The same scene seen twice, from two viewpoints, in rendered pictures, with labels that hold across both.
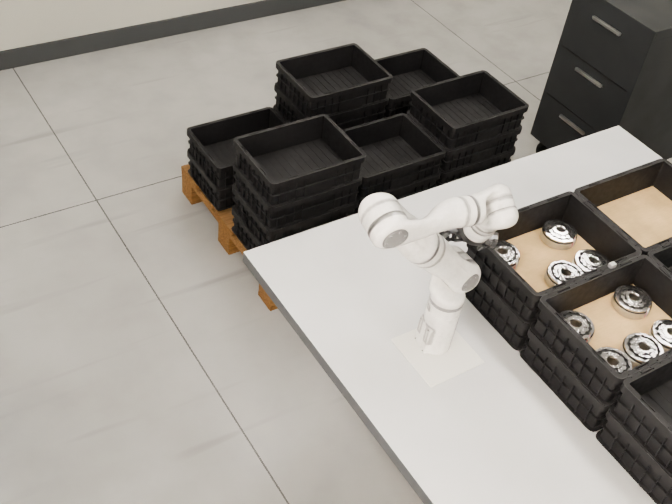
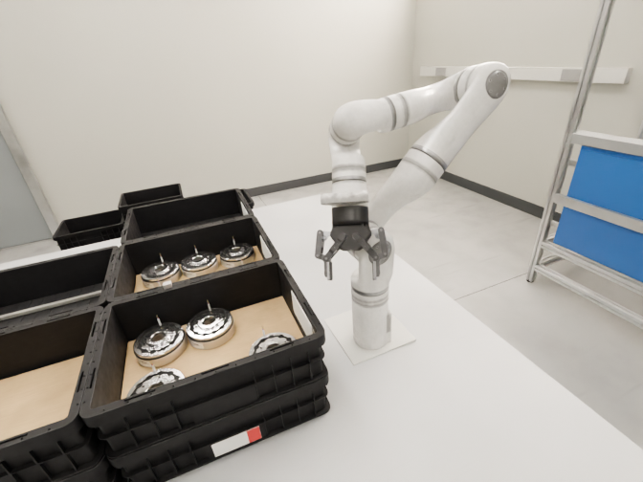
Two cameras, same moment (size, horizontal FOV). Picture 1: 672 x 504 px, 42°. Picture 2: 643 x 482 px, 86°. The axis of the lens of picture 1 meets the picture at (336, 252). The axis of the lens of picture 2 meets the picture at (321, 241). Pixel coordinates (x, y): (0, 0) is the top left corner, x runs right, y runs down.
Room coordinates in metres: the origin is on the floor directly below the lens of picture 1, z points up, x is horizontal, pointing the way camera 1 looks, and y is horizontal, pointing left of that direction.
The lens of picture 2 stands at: (2.29, -0.22, 1.38)
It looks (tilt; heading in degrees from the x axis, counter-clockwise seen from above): 29 degrees down; 197
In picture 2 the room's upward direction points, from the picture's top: 4 degrees counter-clockwise
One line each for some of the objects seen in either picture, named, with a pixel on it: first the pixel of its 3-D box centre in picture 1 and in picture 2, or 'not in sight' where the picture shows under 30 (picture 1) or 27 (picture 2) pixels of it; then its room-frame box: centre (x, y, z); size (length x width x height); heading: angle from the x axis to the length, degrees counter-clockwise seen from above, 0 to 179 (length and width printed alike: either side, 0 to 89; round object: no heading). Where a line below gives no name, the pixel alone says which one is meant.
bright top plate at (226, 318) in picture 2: (565, 273); (210, 323); (1.79, -0.64, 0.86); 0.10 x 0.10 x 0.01
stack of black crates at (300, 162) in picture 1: (295, 194); not in sight; (2.56, 0.18, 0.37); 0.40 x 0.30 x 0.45; 128
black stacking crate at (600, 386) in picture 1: (625, 328); (200, 270); (1.60, -0.78, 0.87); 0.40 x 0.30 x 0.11; 127
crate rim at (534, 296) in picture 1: (554, 243); (208, 322); (1.84, -0.60, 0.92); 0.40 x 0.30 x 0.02; 127
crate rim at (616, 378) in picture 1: (631, 315); (195, 253); (1.60, -0.78, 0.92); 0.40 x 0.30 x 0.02; 127
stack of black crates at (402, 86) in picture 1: (402, 104); not in sight; (3.37, -0.21, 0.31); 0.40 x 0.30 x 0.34; 128
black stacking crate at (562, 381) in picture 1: (612, 354); not in sight; (1.60, -0.78, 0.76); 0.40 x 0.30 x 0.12; 127
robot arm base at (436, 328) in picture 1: (440, 321); (369, 312); (1.61, -0.30, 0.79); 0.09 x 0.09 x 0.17; 26
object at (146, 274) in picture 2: (671, 333); (160, 270); (1.62, -0.91, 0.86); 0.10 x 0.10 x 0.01
